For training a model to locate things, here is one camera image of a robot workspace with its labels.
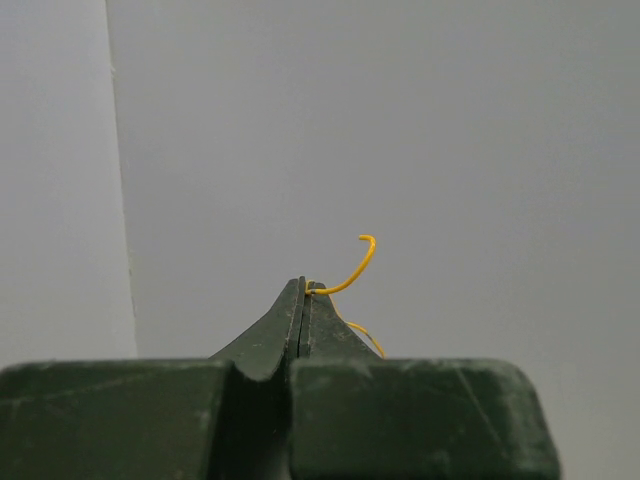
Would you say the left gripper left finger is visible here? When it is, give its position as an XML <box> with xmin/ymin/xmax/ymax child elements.
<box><xmin>1</xmin><ymin>278</ymin><xmax>304</xmax><ymax>479</ymax></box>

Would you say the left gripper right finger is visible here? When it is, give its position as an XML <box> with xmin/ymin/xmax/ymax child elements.
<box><xmin>289</xmin><ymin>282</ymin><xmax>563</xmax><ymax>479</ymax></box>

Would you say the yellow wire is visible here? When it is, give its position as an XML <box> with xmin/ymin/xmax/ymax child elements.
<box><xmin>304</xmin><ymin>234</ymin><xmax>387</xmax><ymax>360</ymax></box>

